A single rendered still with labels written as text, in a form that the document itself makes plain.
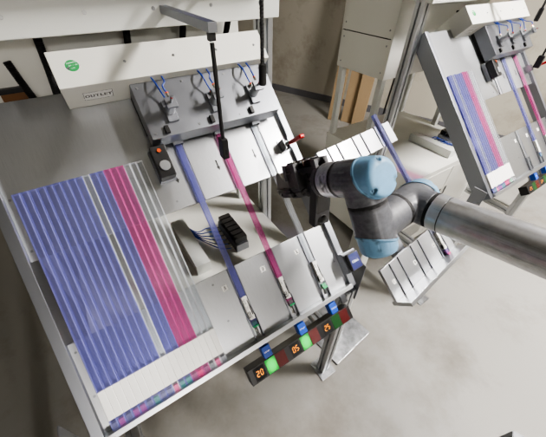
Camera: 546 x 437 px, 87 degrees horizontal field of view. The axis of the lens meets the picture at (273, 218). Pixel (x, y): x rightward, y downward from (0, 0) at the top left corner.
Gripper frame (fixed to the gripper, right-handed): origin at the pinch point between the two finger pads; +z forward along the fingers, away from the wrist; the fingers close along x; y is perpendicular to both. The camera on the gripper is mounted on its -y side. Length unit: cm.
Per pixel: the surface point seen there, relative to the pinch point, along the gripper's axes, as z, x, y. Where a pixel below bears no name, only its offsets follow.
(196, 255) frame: 28.9, 24.0, -15.0
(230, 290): -3.4, 24.2, -17.7
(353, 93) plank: 183, -220, 41
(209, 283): -2.5, 28.2, -14.2
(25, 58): 18, 45, 47
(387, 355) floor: 23, -42, -98
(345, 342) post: 35, -29, -89
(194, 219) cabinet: 50, 16, -7
